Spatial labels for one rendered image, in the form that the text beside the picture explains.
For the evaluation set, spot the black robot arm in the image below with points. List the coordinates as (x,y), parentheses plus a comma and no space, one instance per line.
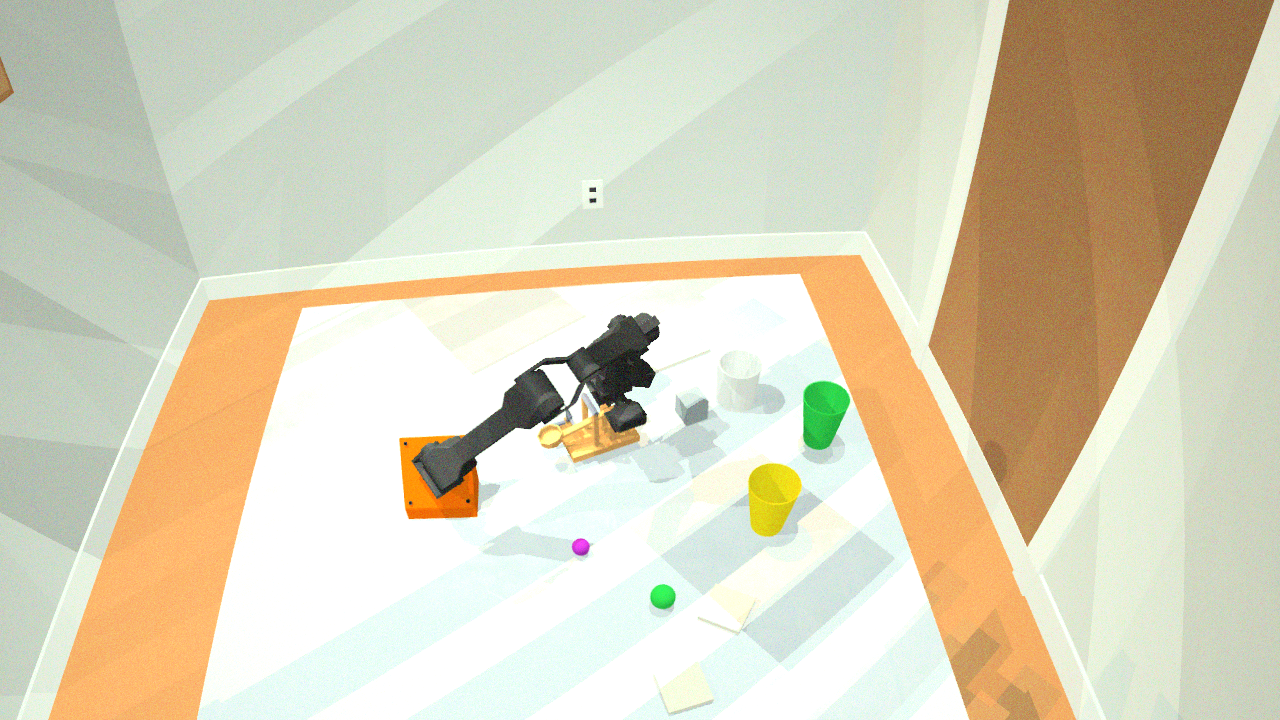
(534,398)

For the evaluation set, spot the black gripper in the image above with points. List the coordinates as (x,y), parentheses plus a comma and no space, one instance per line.
(609,388)

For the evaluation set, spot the green cup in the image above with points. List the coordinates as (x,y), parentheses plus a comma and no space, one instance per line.
(825,404)

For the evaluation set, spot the white mug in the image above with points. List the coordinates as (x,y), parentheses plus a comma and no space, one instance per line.
(738,379)

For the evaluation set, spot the yellow cup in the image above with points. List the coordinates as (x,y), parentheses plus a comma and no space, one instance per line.
(773,491)

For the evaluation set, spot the green ball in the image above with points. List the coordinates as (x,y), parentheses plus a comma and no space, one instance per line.
(662,596)

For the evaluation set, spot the wooden catapult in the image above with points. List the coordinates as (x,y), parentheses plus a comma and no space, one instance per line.
(590,437)

